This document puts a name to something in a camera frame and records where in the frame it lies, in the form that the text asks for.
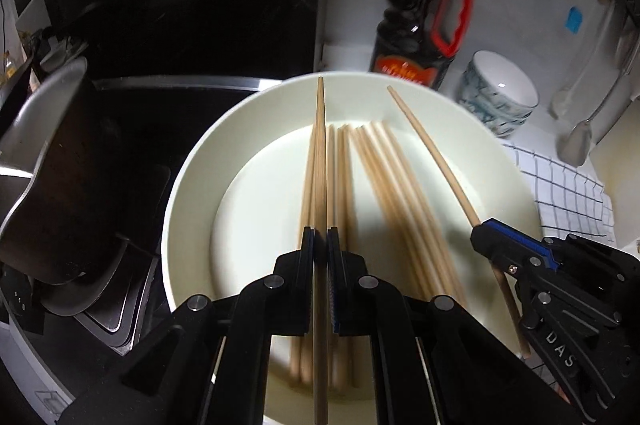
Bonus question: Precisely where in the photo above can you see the curved wooden chopstick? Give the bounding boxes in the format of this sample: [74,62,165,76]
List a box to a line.
[386,86,532,359]

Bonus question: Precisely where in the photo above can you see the wooden chopstick one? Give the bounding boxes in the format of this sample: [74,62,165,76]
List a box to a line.
[290,128,316,385]

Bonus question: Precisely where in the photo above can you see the wooden chopstick three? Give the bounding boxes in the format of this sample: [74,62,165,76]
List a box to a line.
[326,124,348,393]

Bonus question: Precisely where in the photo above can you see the wooden chopstick seven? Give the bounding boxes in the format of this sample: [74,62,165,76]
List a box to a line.
[370,123,448,295]

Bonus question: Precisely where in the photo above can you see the wooden chopstick six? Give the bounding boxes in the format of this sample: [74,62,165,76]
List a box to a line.
[355,126,442,299]

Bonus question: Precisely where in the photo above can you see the wooden chopstick two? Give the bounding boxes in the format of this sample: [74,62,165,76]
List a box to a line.
[314,76,329,424]

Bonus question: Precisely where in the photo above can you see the wooden chopstick five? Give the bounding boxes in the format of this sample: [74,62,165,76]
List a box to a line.
[347,127,433,299]

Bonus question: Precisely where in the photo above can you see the wooden chopstick four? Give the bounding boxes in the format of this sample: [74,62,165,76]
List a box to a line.
[337,125,358,390]

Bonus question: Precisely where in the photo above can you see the black white checked cloth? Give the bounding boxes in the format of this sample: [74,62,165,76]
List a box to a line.
[503,142,616,247]

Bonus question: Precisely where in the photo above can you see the hanging metal spatula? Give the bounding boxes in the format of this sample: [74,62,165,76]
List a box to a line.
[558,56,634,167]

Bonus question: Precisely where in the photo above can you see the bottom floral bowl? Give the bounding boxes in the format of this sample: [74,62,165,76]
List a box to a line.
[458,89,533,138]

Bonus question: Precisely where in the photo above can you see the floral bowl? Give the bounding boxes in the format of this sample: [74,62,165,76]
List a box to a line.
[458,89,533,138]
[471,50,539,108]
[458,70,535,121]

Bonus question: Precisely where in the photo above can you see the middle floral bowl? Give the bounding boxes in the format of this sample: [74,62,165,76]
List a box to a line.
[458,70,535,121]

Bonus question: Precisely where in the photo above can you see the large white round bowl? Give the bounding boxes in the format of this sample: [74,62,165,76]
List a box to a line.
[160,72,546,425]

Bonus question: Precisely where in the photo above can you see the white cutting board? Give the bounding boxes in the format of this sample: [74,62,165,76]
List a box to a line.
[590,102,640,254]

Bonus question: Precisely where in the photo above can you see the hanging white spoon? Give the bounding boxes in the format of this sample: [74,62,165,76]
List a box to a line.
[549,0,615,120]

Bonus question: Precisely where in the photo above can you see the top floral bowl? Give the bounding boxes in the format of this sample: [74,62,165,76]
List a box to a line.
[471,50,539,108]

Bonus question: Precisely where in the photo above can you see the black induction stove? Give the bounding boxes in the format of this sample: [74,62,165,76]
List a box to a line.
[1,76,271,424]

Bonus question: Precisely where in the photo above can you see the steel cooking pot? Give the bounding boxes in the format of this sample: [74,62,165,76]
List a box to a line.
[1,58,129,317]

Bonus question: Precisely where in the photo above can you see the dark soy sauce bottle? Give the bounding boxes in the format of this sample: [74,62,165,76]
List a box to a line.
[370,0,474,89]

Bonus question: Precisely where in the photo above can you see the blue wall hook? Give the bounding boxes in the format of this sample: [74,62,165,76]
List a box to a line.
[565,6,584,34]

